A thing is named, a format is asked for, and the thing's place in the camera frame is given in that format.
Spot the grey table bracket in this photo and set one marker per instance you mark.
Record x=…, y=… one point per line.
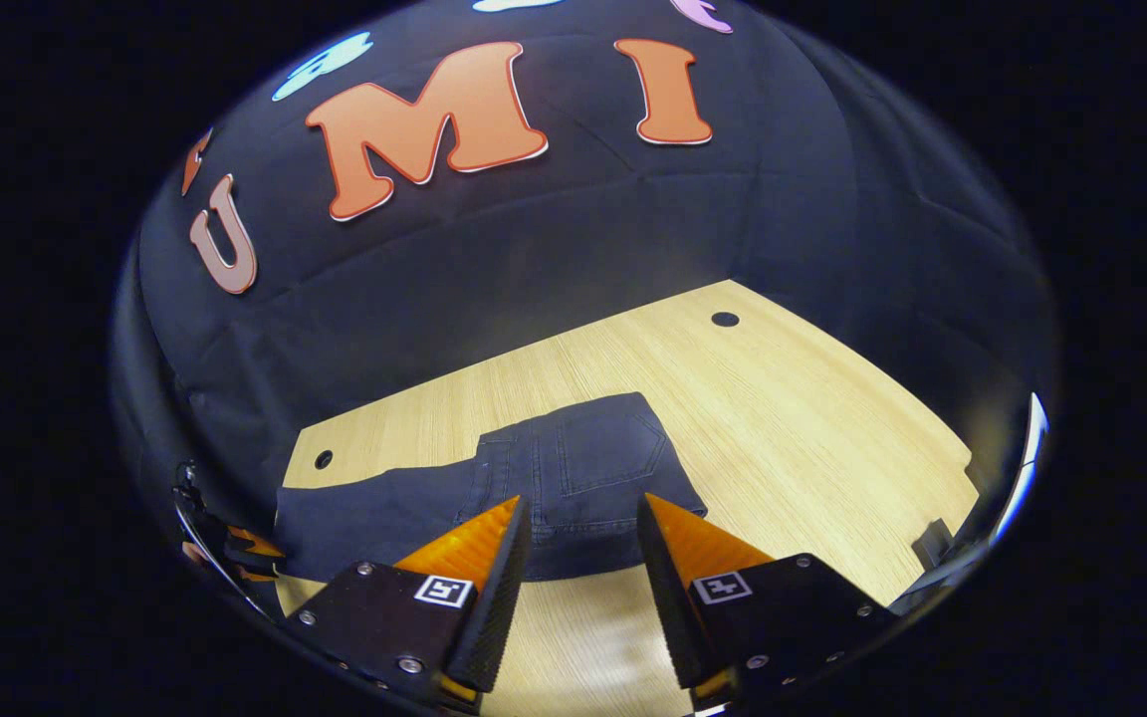
x=932, y=546

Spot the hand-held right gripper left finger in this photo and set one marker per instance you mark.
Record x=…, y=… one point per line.
x=499, y=607

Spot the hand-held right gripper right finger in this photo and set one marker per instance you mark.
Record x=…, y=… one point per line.
x=668, y=607

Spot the dark denim jeans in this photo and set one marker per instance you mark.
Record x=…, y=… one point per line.
x=593, y=458

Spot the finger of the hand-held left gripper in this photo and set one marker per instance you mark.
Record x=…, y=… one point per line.
x=253, y=546

